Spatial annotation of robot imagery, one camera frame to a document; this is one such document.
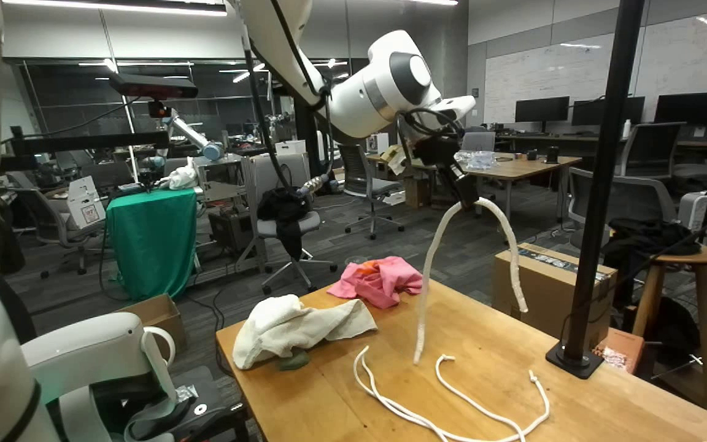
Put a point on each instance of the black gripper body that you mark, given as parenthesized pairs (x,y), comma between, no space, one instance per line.
(442,156)

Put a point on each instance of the pink shirt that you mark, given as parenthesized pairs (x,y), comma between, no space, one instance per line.
(378,282)

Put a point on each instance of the white towel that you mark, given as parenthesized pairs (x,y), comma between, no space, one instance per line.
(287,326)

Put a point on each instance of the small dark green cloth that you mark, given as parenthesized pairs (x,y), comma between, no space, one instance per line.
(294,362)

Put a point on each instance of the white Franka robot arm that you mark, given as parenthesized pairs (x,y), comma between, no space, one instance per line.
(369,94)

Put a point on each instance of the light wooden desk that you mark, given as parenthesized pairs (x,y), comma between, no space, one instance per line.
(525,167)

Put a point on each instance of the black mesh office chair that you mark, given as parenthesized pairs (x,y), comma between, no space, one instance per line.
(369,186)

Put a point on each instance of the black computer monitor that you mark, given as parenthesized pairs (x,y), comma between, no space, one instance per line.
(540,109)
(698,109)
(588,112)

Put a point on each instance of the cardboard box with printed tape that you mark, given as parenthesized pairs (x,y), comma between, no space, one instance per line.
(550,296)

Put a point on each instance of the black vertical pole with base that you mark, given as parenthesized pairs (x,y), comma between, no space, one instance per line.
(606,163)

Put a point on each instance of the office chair with white seat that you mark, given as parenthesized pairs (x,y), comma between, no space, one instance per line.
(308,222)

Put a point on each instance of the grey office chair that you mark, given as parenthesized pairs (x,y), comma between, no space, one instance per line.
(631,199)
(650,148)

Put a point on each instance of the black bag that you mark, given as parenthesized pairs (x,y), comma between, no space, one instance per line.
(282,205)

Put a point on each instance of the black garment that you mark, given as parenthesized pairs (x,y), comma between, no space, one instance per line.
(649,237)

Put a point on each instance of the small orange labelled box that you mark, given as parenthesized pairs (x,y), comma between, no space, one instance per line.
(624,352)

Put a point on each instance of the wooden stool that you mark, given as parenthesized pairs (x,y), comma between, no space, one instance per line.
(698,258)

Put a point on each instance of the green drape cloth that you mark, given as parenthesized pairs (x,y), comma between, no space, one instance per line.
(152,245)

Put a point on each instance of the small open cardboard box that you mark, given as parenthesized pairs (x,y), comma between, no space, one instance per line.
(158,314)

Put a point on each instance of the white paper sign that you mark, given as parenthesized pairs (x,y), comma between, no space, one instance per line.
(83,202)

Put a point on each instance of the wall whiteboard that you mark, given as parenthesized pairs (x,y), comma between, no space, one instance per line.
(534,75)

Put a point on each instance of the black stereo camera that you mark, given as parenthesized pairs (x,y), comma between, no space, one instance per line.
(158,86)

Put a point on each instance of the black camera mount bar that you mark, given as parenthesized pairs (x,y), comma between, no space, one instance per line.
(83,141)

